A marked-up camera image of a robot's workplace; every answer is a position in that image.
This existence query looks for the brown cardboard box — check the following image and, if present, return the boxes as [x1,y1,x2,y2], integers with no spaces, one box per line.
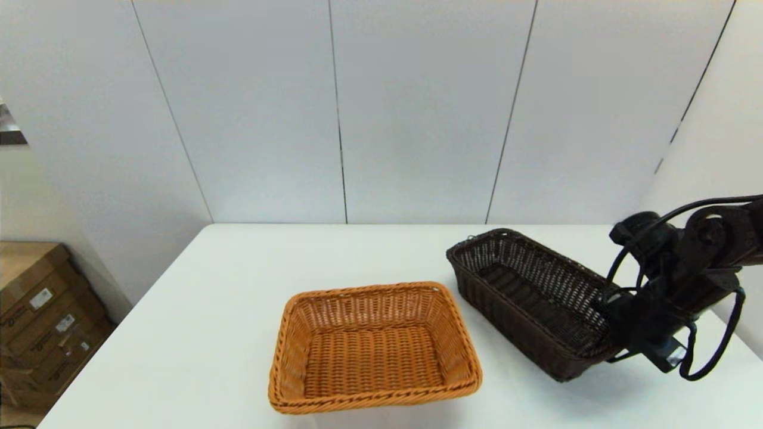
[0,319,117,412]
[0,241,84,325]
[0,286,105,364]

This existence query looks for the dark brown wicker basket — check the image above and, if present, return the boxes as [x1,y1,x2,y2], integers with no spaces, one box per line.
[446,228,626,383]

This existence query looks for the orange wicker basket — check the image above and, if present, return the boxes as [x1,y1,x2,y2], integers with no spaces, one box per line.
[268,281,482,414]

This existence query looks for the grey metal background fixture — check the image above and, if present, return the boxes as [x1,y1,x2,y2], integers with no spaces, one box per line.
[0,98,29,147]

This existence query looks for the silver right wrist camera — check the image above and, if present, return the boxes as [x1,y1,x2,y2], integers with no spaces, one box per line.
[644,337,686,373]

